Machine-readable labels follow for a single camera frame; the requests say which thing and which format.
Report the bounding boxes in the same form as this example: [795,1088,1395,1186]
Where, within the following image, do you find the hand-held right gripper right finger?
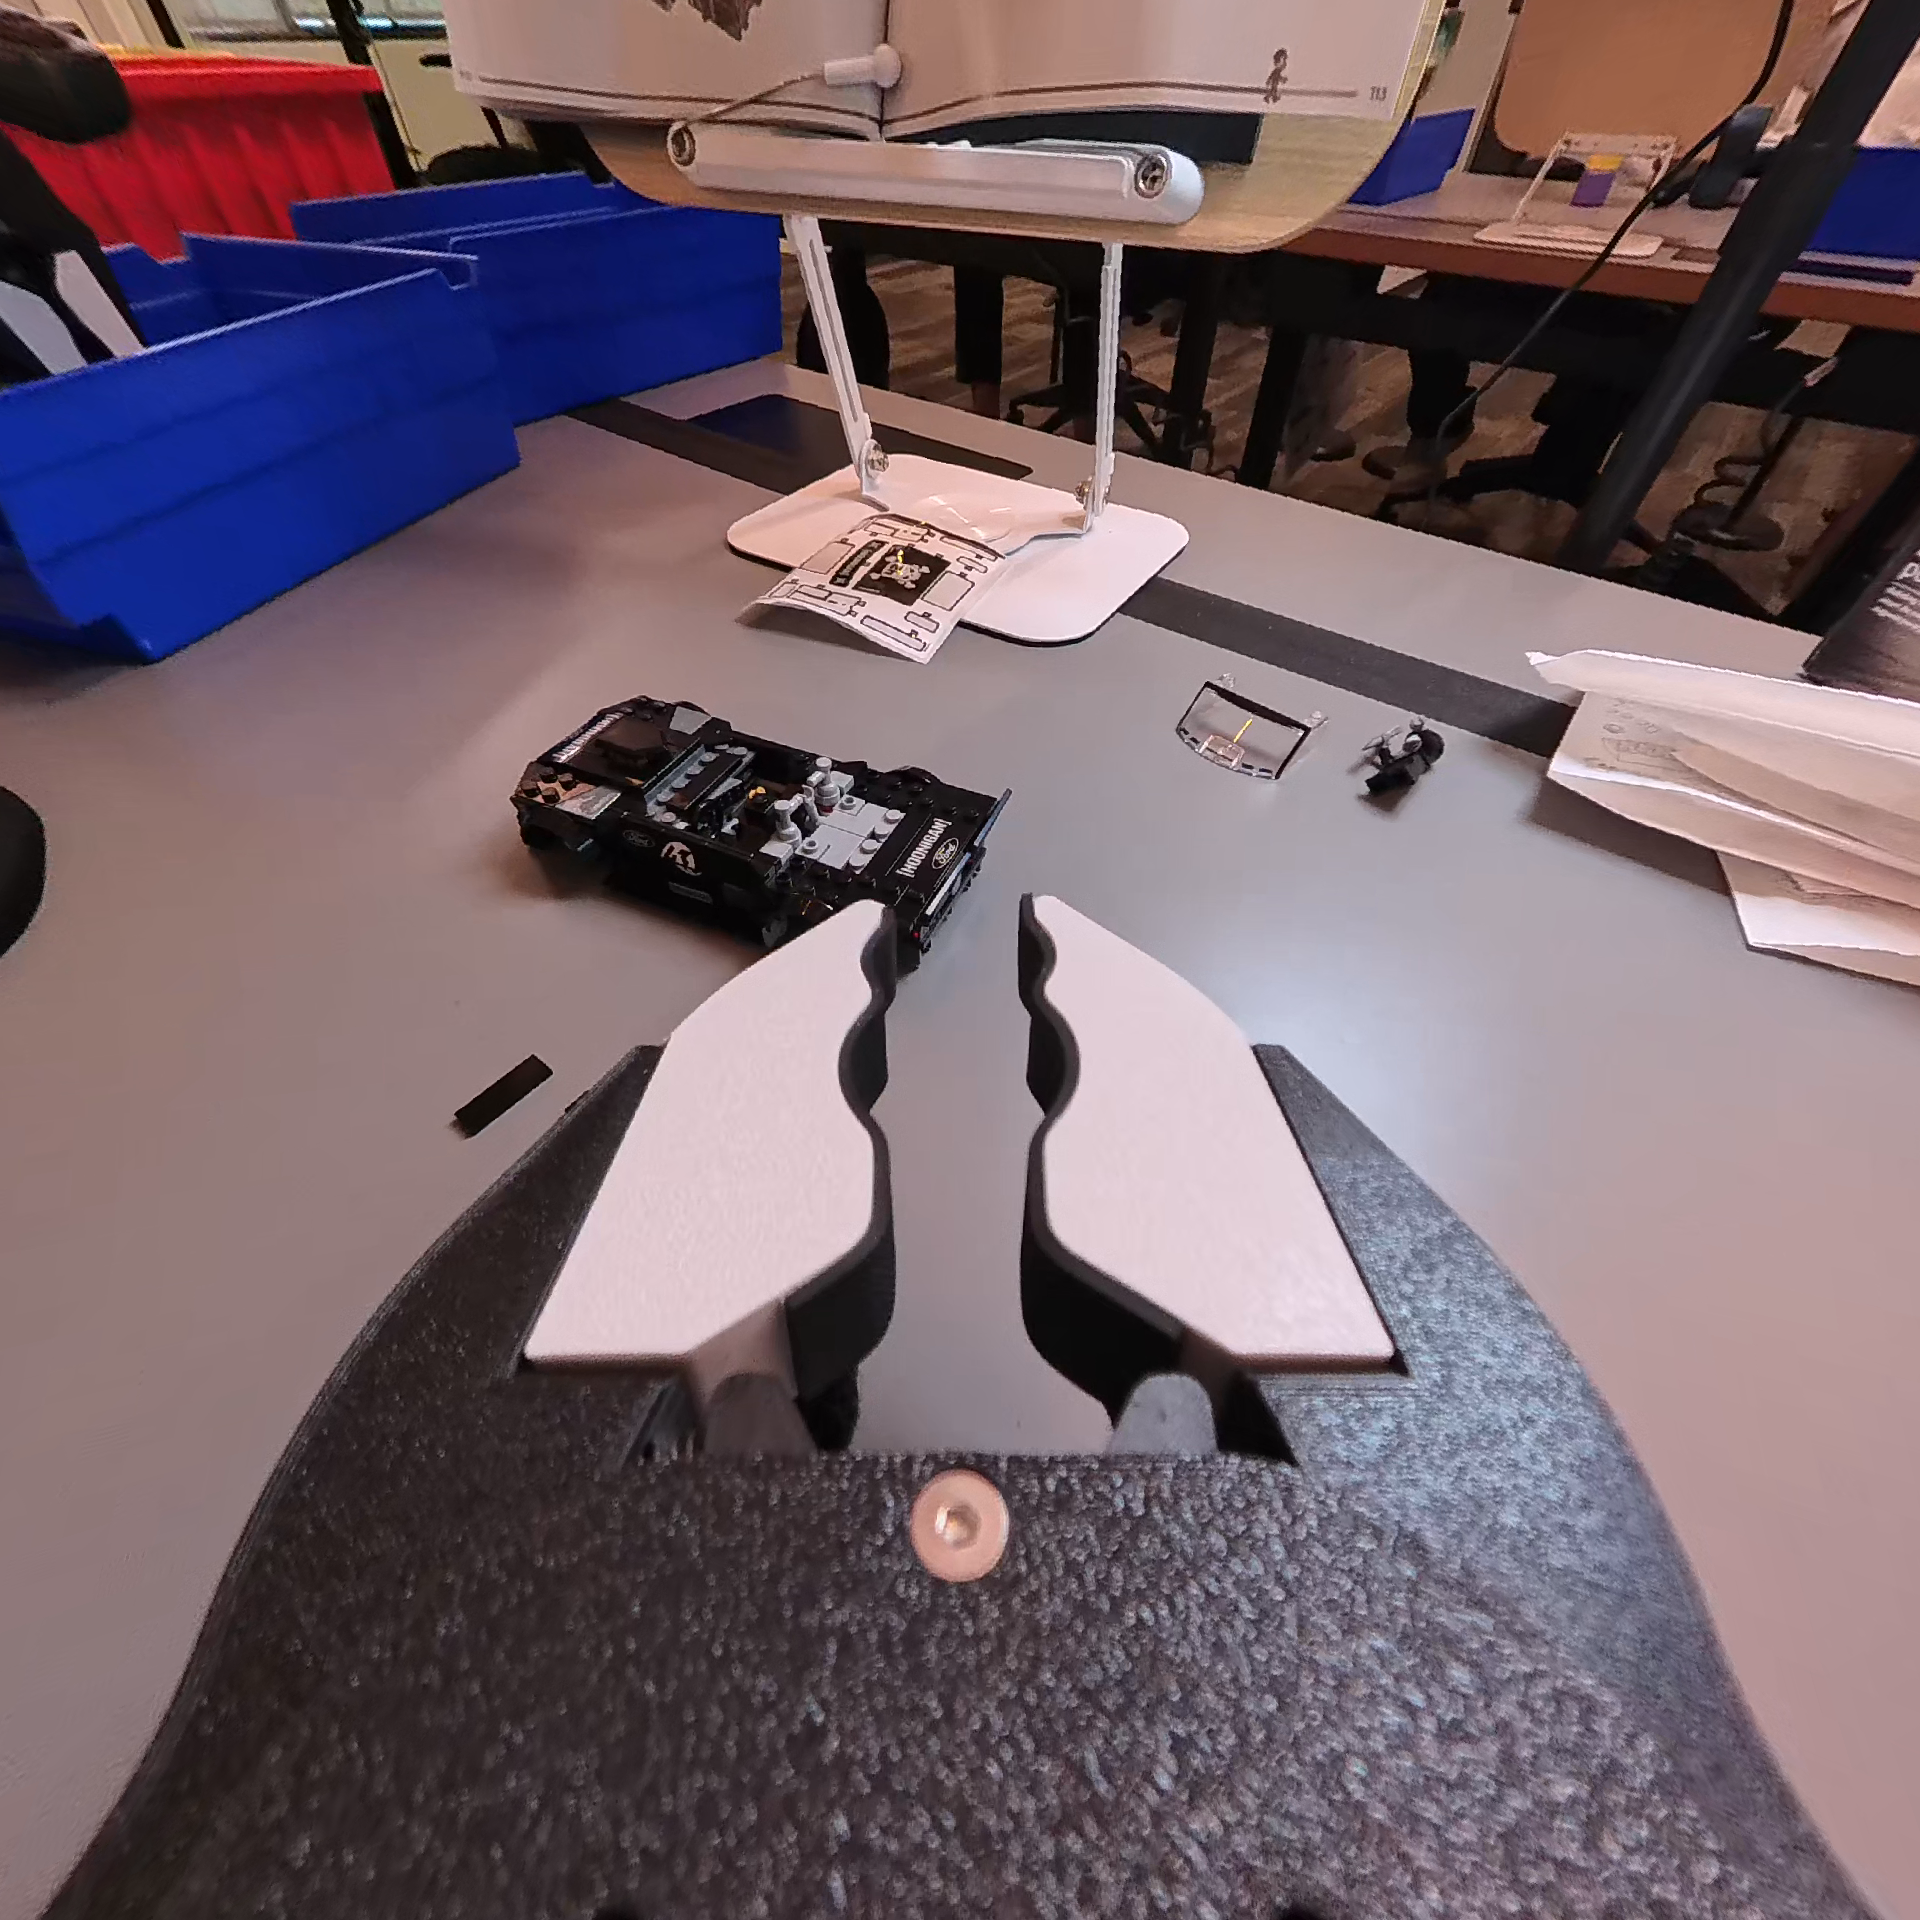
[1022,896,1400,1387]

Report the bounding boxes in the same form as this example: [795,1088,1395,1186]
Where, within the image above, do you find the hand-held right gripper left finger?
[526,908,896,1397]

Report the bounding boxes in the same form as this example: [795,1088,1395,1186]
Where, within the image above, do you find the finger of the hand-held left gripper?
[0,253,149,379]

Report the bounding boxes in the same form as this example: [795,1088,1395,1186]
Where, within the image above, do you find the black lego tile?
[451,1054,559,1139]

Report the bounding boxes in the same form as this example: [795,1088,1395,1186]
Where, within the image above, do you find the black lego car model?
[511,698,1012,972]

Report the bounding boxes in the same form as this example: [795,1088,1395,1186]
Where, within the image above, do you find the white metal stand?
[668,43,1209,539]

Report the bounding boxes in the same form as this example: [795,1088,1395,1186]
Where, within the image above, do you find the lego instruction booklet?
[446,0,1444,140]

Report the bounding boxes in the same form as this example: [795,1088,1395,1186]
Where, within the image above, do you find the clear lego windshield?
[1174,678,1327,784]

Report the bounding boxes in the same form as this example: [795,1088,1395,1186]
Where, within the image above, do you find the small black lego piece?
[1348,715,1452,803]

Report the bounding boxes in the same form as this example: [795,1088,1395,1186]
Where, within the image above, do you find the lego set box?
[1800,542,1920,711]

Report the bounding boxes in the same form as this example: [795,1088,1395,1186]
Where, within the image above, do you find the red plastic bin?
[0,55,400,270]

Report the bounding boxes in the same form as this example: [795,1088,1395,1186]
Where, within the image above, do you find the black mesh pad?
[0,786,51,959]

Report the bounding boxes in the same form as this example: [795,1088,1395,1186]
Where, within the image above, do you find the white sticker sheet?
[752,517,1011,664]

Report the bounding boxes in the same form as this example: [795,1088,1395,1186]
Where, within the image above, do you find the white paper bags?
[1524,647,1920,990]

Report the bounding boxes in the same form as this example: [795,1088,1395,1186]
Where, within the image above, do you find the wooden work table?
[1275,167,1920,339]

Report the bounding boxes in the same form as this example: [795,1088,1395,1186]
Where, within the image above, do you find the small blue plastic bin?
[1348,104,1481,208]

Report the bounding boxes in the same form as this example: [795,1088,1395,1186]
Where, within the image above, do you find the black light stand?
[1560,0,1920,579]

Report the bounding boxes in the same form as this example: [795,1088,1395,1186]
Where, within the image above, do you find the light wooden chair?
[1487,0,1777,170]

